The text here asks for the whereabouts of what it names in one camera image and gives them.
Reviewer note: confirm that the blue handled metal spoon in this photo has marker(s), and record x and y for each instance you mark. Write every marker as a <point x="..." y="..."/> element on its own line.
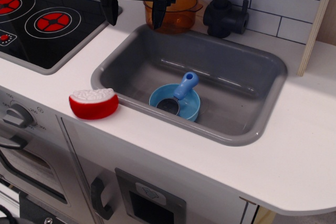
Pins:
<point x="171" y="105"/>

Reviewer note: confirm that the red bowl of rice toy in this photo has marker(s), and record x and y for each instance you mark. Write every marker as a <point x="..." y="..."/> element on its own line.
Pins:
<point x="93" y="104"/>

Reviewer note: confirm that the light blue plastic bowl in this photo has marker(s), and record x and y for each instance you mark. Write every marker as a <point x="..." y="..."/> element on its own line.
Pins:
<point x="189" y="106"/>

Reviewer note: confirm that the grey plastic sink basin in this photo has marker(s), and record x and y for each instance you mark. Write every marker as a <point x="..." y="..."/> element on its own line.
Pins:
<point x="212" y="87"/>

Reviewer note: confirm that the orange transparent plastic pot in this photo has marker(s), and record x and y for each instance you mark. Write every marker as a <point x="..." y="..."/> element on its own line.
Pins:
<point x="179" y="17"/>

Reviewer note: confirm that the dark grey toy faucet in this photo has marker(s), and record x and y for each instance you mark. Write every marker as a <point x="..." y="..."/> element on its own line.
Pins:
<point x="222" y="20"/>

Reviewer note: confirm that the black toy stovetop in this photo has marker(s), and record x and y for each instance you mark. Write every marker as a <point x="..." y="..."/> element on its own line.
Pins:
<point x="43" y="35"/>

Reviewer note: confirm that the grey oven knob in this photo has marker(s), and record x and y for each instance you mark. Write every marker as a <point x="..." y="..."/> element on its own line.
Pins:
<point x="17" y="115"/>

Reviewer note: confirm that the grey dishwasher panel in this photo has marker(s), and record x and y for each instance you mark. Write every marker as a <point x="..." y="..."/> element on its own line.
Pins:
<point x="147" y="203"/>

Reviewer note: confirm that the white oven door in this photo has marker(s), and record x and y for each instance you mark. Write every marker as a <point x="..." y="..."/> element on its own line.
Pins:
<point x="44" y="170"/>

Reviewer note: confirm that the grey oven door handle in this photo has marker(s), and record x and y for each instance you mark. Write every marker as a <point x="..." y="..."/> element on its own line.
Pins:
<point x="13" y="143"/>

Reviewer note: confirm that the dark grey cabinet handle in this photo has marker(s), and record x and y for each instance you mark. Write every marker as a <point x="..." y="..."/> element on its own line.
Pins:
<point x="96" y="190"/>

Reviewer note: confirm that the light wooden side post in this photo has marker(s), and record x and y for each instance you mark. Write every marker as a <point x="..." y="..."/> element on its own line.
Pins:
<point x="312" y="37"/>

